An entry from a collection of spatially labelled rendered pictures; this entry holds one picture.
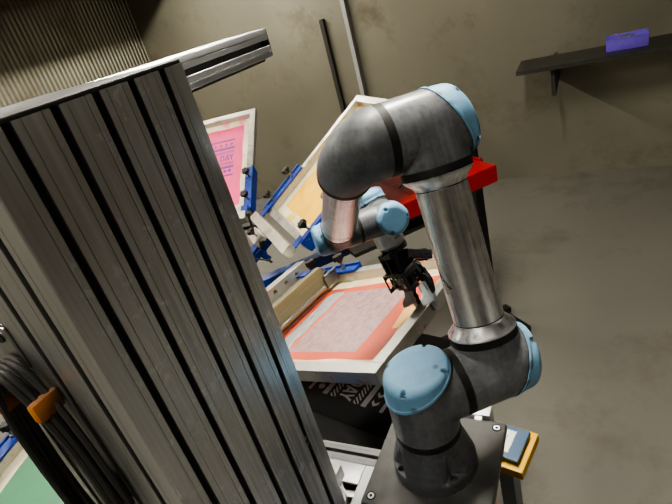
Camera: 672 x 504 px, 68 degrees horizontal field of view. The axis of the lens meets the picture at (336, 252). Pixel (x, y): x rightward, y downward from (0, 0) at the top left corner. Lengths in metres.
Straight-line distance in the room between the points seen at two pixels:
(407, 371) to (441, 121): 0.40
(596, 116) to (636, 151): 0.48
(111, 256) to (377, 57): 4.96
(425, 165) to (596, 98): 4.43
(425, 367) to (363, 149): 0.36
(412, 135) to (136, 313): 0.45
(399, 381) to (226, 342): 0.33
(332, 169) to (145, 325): 0.39
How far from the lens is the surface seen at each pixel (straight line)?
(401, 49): 5.27
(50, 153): 0.48
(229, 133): 3.31
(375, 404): 1.59
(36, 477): 2.00
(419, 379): 0.83
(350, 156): 0.75
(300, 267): 2.11
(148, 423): 0.55
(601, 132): 5.25
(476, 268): 0.83
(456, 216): 0.80
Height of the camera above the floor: 2.05
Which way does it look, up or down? 26 degrees down
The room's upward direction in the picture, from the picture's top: 16 degrees counter-clockwise
